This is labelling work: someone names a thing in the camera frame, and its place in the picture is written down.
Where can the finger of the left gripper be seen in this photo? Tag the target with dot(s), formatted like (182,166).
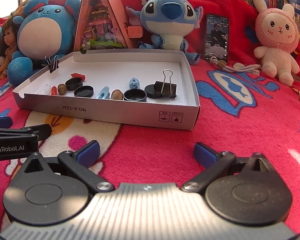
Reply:
(5,122)

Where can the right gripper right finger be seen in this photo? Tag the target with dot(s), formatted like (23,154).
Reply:
(215,164)

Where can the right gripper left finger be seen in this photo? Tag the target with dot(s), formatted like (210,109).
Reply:
(76,165)

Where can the small brown acorn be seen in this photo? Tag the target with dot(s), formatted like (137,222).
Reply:
(61,89)

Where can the shallow black lid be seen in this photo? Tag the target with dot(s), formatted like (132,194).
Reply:
(85,91)

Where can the black round cap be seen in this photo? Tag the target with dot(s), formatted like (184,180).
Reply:
(73,83)
(135,94)
(151,93)

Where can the large brown acorn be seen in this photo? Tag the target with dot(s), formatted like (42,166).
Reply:
(117,95)

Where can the red cone piece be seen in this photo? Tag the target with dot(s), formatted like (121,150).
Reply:
(54,90)
(77,75)

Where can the large black binder clip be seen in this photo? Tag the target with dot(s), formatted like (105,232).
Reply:
(165,88)

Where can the light blue plastic clip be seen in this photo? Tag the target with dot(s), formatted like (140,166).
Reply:
(103,93)

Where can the red cartoon blanket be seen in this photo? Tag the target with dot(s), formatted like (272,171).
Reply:
(242,113)

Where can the black binder clip on box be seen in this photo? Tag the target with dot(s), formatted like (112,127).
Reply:
(53,64)

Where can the brown haired baby doll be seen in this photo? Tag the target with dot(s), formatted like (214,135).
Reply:
(8,39)

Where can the white cardboard box tray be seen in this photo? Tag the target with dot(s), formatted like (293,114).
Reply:
(114,68)

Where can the blue round mouse plush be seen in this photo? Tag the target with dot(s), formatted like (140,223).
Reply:
(46,31)

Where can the black smartphone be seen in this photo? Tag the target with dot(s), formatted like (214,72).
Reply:
(216,37)

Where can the pink triangular diorama house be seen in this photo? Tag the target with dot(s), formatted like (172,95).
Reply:
(104,24)

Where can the pink bunny plush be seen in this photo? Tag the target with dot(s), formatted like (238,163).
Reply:
(278,35)

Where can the blue Stitch plush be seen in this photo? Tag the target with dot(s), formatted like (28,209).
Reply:
(169,21)

